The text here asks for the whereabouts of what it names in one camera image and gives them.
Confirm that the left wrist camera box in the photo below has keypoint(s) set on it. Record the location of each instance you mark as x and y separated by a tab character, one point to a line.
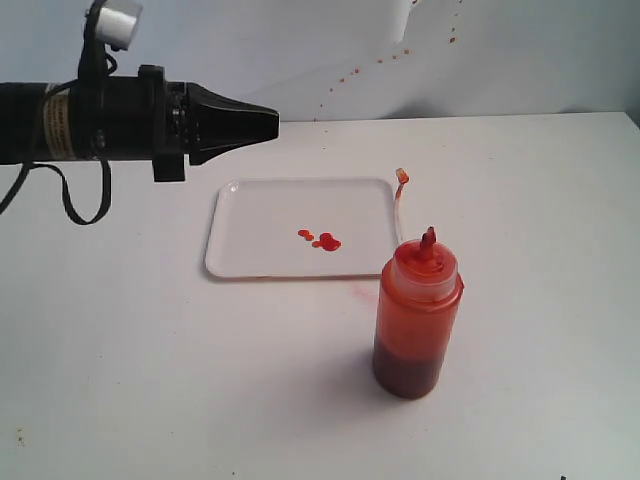
109	24

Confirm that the red sauce squeeze bottle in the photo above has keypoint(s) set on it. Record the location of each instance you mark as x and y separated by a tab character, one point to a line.
419	295

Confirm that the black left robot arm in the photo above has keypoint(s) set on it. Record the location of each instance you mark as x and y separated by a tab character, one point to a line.
35	123

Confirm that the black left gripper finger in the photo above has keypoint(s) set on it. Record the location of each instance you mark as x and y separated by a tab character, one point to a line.
212	138
207	104

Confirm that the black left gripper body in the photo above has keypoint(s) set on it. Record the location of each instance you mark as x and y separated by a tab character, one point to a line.
131	118

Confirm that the red sauce drops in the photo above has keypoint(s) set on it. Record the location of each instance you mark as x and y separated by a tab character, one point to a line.
325	241

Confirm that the white rectangular plastic tray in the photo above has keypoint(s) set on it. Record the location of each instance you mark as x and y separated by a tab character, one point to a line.
308	228

